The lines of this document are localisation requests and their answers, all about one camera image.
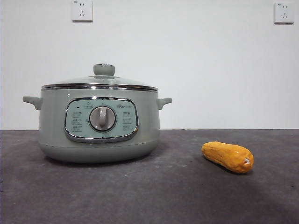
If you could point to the sage green electric pot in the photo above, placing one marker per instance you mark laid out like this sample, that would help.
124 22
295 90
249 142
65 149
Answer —
53 130

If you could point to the white wall socket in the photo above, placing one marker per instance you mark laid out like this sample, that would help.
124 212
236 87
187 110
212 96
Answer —
82 11
283 14

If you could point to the glass lid with green knob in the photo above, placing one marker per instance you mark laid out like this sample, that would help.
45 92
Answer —
104 70

